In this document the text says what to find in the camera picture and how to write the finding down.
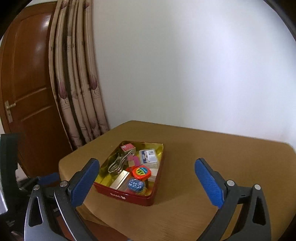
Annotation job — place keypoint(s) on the orange tape measure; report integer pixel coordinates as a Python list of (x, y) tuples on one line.
[(141, 173)]

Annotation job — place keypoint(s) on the white small box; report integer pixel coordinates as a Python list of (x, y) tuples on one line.
[(154, 172)]

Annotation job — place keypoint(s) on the small red brown box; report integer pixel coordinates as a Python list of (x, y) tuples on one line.
[(127, 147)]

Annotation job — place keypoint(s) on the metal clamp tool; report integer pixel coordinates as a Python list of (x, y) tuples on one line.
[(117, 166)]

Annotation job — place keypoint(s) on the brass door handle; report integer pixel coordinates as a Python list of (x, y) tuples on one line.
[(8, 108)]

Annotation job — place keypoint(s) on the gold rectangular box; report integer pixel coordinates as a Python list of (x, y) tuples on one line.
[(120, 179)]

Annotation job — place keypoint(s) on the brown wooden door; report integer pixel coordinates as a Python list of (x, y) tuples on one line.
[(25, 80)]

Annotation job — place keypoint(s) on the clear plastic case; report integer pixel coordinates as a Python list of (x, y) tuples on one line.
[(149, 158)]

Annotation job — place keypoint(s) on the red gold tin box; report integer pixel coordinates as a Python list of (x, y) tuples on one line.
[(104, 179)]

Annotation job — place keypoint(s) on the blue patterned keychain pouch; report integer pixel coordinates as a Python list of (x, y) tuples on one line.
[(135, 185)]

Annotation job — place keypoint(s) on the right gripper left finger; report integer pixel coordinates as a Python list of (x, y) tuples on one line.
[(40, 223)]

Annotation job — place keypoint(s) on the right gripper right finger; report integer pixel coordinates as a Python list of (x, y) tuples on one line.
[(253, 222)]

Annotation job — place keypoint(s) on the beige patterned curtain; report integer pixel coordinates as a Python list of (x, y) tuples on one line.
[(73, 72)]

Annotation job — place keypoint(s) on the magenta small box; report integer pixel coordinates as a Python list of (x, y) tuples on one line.
[(133, 161)]

